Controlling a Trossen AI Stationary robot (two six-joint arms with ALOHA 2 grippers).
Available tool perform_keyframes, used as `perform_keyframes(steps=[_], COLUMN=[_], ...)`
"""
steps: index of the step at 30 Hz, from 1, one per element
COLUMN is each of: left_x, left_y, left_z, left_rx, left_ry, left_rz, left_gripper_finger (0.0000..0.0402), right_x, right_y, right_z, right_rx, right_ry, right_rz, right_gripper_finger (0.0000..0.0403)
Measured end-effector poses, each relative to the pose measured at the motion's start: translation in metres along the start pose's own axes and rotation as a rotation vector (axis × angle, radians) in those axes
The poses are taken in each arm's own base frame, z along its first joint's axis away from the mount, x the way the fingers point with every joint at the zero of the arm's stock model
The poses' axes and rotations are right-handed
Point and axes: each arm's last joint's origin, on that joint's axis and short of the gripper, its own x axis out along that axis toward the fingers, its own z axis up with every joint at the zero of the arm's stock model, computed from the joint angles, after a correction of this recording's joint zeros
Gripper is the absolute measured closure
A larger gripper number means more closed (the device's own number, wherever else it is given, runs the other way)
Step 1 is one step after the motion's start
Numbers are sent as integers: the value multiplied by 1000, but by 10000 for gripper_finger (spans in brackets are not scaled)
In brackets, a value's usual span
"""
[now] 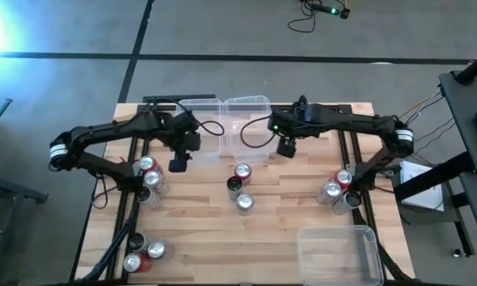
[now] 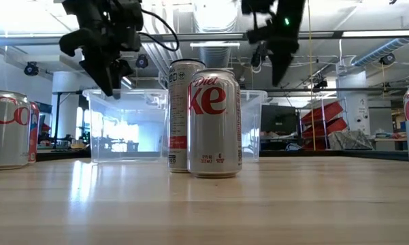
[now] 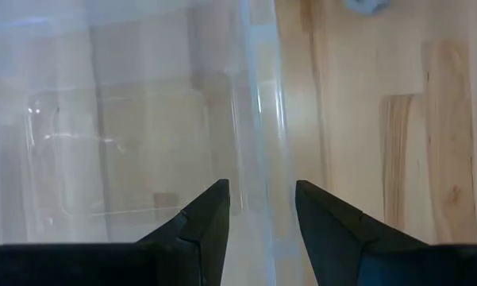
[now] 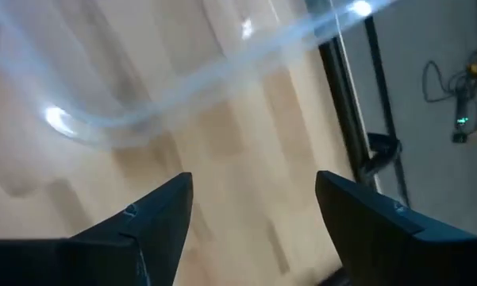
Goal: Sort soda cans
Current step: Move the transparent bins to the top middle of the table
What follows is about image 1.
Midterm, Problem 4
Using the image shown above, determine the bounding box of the black left wrist camera cable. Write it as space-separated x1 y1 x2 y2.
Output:
197 118 226 137

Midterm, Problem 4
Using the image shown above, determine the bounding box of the black power strip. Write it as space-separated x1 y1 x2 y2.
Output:
310 2 340 16

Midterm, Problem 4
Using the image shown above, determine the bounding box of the black metal stand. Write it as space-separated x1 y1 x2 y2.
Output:
0 98 50 286

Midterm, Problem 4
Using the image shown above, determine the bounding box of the silver can with black lid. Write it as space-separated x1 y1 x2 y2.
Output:
332 191 362 216
127 233 148 253
225 176 244 202
134 185 162 211

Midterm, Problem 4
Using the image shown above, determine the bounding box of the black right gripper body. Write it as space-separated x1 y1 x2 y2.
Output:
267 110 302 139

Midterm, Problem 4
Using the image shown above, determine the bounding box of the white paper box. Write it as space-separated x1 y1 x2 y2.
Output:
398 160 445 211

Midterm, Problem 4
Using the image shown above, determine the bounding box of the clear plastic bin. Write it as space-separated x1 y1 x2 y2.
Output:
175 98 225 164
296 224 385 286
223 94 282 162

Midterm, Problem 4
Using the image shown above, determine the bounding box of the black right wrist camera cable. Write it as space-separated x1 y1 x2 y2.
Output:
239 114 278 149

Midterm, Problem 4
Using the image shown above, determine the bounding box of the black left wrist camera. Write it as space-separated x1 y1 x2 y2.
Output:
168 156 192 174

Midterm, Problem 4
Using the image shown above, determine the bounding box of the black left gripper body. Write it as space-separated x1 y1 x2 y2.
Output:
170 110 202 157

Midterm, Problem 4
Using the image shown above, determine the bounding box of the black pole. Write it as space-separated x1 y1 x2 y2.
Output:
454 47 477 87

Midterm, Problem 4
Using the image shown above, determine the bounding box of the yellow cable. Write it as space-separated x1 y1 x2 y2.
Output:
398 93 441 119

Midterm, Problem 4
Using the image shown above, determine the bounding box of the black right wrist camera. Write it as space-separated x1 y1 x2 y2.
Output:
276 137 298 159

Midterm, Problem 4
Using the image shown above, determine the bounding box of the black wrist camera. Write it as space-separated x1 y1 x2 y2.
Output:
168 156 192 174
276 137 298 159

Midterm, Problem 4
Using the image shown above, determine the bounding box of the black aluminium table frame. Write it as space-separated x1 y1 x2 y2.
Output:
69 102 414 286

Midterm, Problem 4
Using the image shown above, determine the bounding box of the black floor cable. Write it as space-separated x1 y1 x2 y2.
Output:
287 0 317 33

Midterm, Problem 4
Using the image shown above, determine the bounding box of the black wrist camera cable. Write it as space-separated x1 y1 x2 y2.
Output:
239 114 278 149
197 118 226 137

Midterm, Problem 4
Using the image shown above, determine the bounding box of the black desk beam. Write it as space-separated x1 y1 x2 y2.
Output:
392 150 475 202

